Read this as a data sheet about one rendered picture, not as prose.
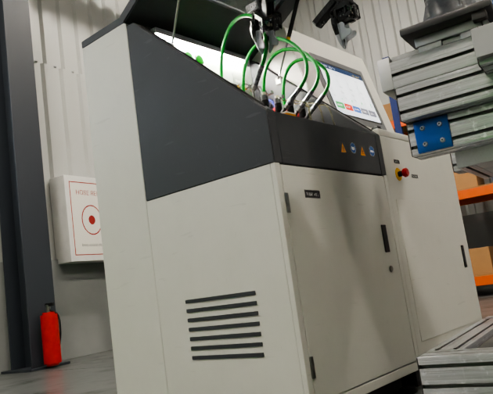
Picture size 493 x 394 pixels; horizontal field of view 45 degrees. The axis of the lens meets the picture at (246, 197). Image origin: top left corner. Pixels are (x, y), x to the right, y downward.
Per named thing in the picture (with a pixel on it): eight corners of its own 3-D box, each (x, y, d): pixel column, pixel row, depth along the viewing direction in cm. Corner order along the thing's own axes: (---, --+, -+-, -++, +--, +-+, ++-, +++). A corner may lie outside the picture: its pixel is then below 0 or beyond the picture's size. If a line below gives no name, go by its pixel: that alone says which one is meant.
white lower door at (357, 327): (318, 404, 163) (281, 163, 173) (311, 403, 164) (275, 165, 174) (418, 360, 212) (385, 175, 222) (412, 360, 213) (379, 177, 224)
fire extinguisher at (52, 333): (52, 366, 505) (46, 302, 513) (40, 367, 513) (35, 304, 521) (67, 363, 519) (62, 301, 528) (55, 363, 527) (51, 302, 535)
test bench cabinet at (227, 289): (316, 445, 159) (274, 162, 171) (171, 435, 196) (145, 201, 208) (425, 388, 213) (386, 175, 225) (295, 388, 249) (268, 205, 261)
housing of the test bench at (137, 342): (172, 435, 196) (124, 13, 219) (120, 431, 214) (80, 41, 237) (375, 358, 303) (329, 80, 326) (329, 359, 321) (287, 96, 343)
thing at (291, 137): (282, 162, 175) (275, 111, 177) (271, 166, 177) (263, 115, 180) (382, 174, 222) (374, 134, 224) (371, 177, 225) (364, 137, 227)
